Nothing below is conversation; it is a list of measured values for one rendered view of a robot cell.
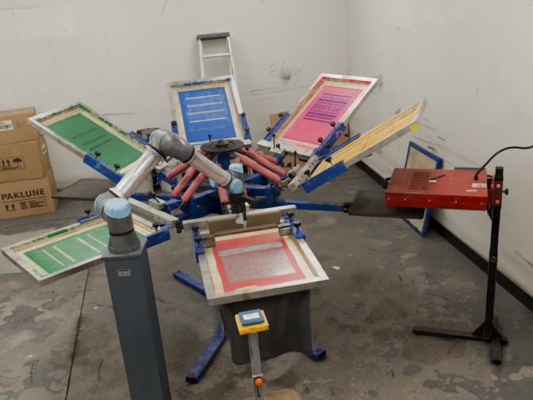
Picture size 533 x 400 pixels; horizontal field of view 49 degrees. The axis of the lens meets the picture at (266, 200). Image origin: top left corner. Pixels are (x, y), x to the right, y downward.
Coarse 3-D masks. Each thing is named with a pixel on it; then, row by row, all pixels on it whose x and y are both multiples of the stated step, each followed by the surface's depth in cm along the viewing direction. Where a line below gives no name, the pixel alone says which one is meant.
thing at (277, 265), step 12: (252, 240) 335; (264, 240) 333; (276, 240) 332; (252, 252) 320; (264, 252) 319; (276, 252) 318; (288, 252) 317; (264, 264) 306; (276, 264) 305; (288, 264) 304; (264, 276) 294; (276, 276) 293; (288, 276) 292; (300, 276) 291
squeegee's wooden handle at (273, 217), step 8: (248, 216) 330; (256, 216) 331; (264, 216) 332; (272, 216) 333; (216, 224) 327; (224, 224) 328; (232, 224) 329; (240, 224) 330; (248, 224) 331; (256, 224) 332; (264, 224) 333
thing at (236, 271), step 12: (228, 240) 337; (240, 240) 336; (216, 252) 324; (228, 264) 309; (240, 264) 308; (252, 264) 307; (228, 276) 297; (240, 276) 296; (252, 276) 295; (228, 288) 286
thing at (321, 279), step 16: (304, 240) 321; (304, 256) 311; (208, 272) 295; (320, 272) 286; (208, 288) 280; (256, 288) 277; (272, 288) 276; (288, 288) 277; (304, 288) 279; (208, 304) 272
